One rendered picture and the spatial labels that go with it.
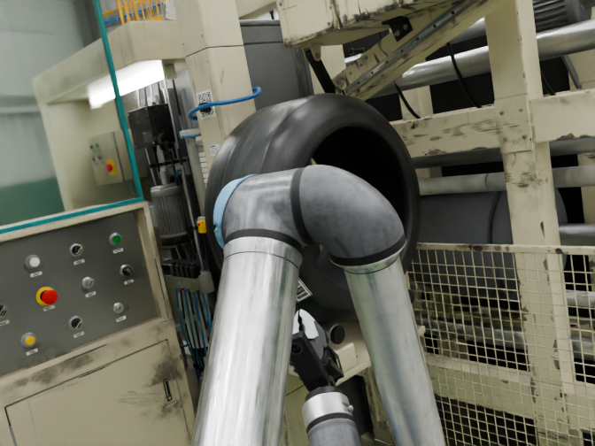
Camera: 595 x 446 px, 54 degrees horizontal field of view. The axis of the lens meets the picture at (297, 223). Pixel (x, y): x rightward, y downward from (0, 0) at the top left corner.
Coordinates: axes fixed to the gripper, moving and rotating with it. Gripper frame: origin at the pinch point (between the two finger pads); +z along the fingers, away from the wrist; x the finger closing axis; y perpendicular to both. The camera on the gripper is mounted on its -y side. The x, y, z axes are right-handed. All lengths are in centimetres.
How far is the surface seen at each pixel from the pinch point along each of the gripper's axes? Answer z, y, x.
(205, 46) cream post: 76, -26, 2
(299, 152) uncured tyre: 28.6, -14.9, 14.9
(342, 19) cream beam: 71, -14, 37
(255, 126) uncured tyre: 41.8, -18.1, 7.3
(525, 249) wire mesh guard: 16, 38, 49
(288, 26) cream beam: 87, -13, 23
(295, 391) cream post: 18, 55, -29
